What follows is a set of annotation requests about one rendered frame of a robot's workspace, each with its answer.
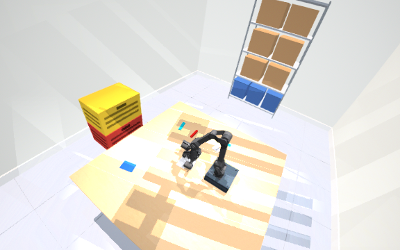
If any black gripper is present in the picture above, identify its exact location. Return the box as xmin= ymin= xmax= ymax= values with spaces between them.
xmin=183 ymin=151 xmax=201 ymax=169

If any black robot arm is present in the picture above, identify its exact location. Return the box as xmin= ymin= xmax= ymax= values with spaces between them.
xmin=181 ymin=129 xmax=233 ymax=180

